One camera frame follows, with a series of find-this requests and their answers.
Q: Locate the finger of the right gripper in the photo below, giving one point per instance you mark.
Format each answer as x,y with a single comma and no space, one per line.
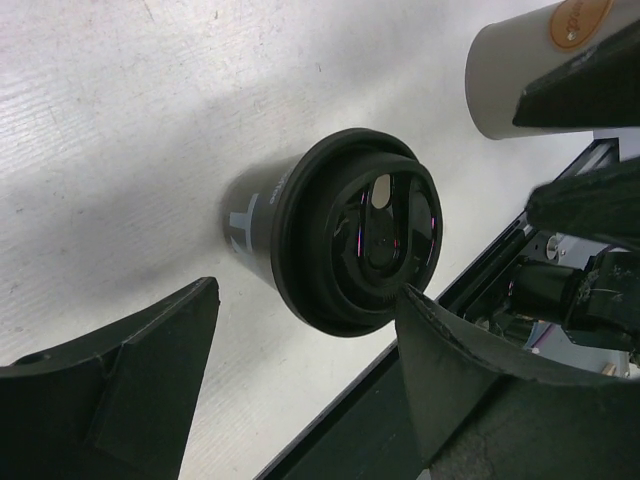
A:
601,205
598,88

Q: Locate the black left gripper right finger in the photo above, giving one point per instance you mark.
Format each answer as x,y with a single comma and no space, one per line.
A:
483,408

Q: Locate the dark cup with EAT print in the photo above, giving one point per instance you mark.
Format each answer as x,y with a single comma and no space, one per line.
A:
249,210

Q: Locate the grey cup with cable ties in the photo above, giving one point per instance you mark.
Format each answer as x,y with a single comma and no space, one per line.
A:
507,56

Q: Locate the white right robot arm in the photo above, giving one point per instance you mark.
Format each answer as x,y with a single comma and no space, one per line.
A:
482,407

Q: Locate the black cup lid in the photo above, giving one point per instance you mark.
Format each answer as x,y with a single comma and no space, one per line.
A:
358,218

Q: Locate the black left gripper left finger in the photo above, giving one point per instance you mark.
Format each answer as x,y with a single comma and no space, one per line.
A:
116,403

